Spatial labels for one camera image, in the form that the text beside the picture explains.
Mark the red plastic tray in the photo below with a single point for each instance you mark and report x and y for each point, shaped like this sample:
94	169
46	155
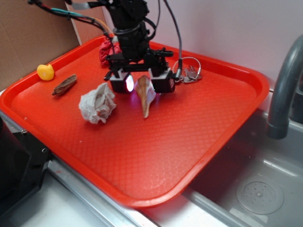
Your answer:
138	162

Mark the brown cardboard panel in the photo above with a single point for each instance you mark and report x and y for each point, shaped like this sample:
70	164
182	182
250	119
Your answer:
30	36

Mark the crumpled red cloth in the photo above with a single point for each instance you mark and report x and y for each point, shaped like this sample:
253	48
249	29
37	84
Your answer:
106	49

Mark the yellow rubber duck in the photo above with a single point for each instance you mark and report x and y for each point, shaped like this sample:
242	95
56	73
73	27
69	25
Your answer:
45	72

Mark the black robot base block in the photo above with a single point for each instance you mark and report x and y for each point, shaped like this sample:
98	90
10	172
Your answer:
23	163

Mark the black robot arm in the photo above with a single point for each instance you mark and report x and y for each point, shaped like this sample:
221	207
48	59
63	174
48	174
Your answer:
129	19

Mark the grey toy sink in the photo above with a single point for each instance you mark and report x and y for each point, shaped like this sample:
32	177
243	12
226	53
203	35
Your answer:
253	181

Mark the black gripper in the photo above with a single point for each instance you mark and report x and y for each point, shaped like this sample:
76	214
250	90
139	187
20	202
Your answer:
137	56

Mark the grey curved faucet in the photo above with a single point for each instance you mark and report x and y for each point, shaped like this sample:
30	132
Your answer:
287	99

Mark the crumpled white paper towel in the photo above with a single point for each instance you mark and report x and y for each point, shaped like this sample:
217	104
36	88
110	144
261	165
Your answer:
97	105

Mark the metal keys on ring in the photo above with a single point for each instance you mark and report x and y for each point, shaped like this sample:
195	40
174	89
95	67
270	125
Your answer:
191	75

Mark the brown wood piece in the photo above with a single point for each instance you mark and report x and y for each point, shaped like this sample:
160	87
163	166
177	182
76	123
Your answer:
65	85

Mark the tan spiral sea shell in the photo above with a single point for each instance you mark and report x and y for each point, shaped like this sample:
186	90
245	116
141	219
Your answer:
146	93

